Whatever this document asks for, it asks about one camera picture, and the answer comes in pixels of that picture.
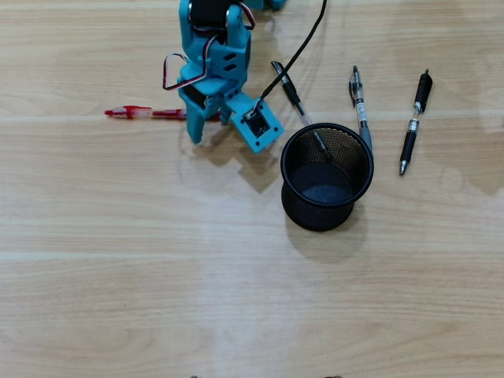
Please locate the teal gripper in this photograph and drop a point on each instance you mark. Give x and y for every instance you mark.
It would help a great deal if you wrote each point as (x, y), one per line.
(195, 105)

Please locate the red gel pen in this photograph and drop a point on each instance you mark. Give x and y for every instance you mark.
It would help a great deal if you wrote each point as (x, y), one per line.
(134, 113)

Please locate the black capped clear-barrel pen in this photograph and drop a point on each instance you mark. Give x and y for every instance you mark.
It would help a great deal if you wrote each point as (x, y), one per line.
(291, 92)

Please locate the grey grip retractable pen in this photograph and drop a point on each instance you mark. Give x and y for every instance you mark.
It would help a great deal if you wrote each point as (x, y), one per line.
(360, 110)

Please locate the black retractable pen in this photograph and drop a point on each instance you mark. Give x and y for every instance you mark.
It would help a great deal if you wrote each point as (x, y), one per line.
(409, 141)

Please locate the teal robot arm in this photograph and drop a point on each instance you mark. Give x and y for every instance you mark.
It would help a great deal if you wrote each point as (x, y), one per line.
(204, 15)

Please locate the teal robot arm base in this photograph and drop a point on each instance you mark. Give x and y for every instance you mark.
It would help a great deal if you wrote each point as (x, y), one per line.
(271, 3)

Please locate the black mesh pen holder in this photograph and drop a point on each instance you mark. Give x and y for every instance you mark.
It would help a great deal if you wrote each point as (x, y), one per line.
(315, 212)

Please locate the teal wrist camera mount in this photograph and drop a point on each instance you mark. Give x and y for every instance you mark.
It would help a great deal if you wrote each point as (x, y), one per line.
(256, 126)

